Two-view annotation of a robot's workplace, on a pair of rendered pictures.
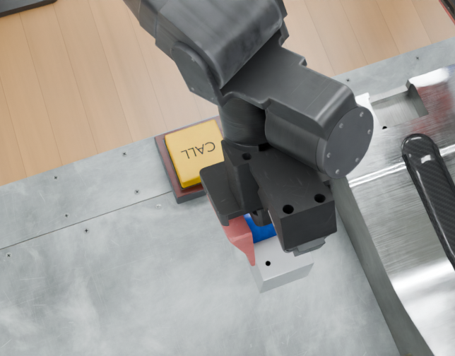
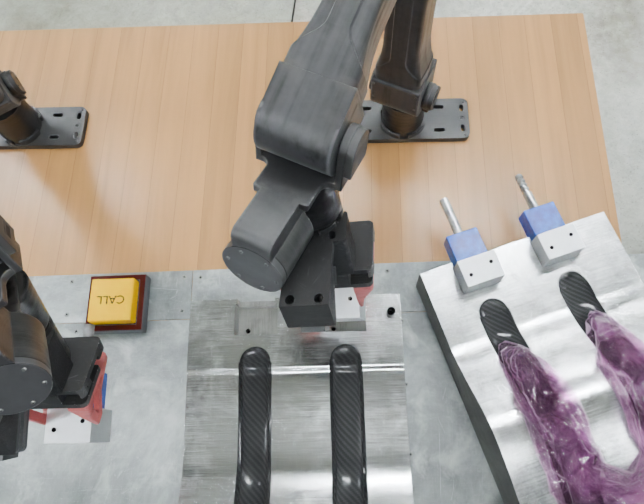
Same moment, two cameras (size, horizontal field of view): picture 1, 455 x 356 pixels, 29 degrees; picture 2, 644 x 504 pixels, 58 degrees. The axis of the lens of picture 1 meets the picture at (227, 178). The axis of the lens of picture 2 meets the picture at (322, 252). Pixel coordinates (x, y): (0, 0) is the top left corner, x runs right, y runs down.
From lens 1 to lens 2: 49 cm
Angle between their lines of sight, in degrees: 11
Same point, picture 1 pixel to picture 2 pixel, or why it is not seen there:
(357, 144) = (27, 391)
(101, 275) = not seen: hidden behind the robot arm
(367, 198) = (196, 390)
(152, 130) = (100, 269)
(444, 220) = (251, 430)
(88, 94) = (69, 226)
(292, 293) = (140, 436)
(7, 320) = not seen: outside the picture
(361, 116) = (23, 371)
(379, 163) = (217, 363)
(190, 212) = not seen: hidden behind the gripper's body
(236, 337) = (83, 457)
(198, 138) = (114, 290)
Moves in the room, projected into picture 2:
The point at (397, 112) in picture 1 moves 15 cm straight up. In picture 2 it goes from (264, 320) to (242, 288)
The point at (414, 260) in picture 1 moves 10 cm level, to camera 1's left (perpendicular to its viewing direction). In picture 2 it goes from (209, 456) to (133, 424)
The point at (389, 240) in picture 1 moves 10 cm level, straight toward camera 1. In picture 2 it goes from (197, 431) to (125, 487)
